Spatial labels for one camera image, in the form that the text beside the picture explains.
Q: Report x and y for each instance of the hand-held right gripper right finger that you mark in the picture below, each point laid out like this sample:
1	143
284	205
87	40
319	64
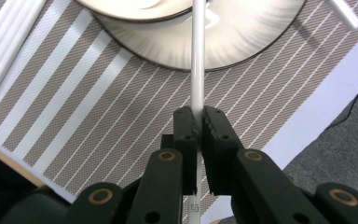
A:
219	146

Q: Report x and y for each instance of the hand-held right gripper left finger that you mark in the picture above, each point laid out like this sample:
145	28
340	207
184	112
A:
186	140

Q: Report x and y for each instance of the white plate with black rim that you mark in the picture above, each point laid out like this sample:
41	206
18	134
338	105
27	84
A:
245	37

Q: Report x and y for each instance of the white bowl with black rim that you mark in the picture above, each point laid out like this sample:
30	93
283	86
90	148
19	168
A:
130	9

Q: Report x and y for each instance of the bundle of white chopsticks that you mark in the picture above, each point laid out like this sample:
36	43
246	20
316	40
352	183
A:
3	43

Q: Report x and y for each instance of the striped brown placemat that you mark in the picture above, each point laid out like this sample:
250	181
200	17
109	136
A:
105	118

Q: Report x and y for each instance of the wooden table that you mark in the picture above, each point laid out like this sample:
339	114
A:
9	161

